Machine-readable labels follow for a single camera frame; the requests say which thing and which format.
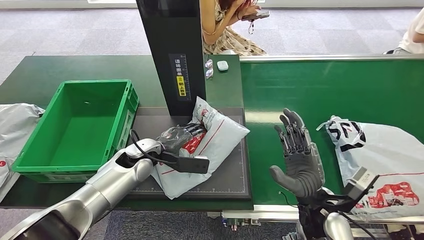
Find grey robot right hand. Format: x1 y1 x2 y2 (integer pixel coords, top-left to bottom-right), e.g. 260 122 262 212
269 107 326 200

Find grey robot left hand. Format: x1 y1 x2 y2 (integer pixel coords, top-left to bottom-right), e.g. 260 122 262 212
156 123 208 157

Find grey package with red print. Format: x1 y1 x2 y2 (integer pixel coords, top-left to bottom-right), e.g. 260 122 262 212
150 96 251 201

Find green conveyor belt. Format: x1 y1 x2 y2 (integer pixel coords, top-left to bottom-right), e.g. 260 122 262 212
239 59 424 207

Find grey package with black lettering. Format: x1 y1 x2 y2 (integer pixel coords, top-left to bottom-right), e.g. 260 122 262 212
316 115 424 222

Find plain grey package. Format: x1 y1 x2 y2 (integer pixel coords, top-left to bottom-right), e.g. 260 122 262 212
0 103 46 203

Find black and yellow tower label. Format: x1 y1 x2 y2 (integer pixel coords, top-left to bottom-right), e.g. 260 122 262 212
168 53 192 102

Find black scanner platform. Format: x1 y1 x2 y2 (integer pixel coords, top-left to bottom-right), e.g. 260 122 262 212
127 106 252 200

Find eyeglasses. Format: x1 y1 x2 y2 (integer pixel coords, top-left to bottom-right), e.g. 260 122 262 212
204 58 215 80

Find green plastic crate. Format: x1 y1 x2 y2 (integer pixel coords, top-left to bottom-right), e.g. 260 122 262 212
11 79 140 184

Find black scanner tower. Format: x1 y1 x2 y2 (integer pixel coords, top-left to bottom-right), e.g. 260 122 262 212
135 0 207 117

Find person holding phone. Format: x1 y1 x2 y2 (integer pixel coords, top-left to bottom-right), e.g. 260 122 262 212
200 0 268 57

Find smartphone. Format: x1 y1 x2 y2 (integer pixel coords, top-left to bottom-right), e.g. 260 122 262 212
241 9 271 22

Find dark green table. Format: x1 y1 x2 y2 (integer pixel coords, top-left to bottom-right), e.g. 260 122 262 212
0 54 255 212

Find person in white top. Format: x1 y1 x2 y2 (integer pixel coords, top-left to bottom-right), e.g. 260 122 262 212
383 8 424 56

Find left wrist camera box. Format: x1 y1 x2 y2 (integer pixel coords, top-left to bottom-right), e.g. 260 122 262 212
160 151 211 175

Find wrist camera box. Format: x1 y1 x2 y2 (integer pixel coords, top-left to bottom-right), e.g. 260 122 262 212
343 166 381 204
160 151 211 175

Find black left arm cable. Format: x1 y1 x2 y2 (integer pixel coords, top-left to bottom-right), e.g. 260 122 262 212
129 129 174 165

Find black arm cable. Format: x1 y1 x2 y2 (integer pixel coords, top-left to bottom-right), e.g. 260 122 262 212
129 129 174 165
337 211 379 240

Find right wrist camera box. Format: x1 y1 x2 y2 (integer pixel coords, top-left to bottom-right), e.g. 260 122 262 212
343 166 381 204

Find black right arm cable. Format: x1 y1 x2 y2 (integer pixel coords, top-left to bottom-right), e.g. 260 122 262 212
337 211 379 240

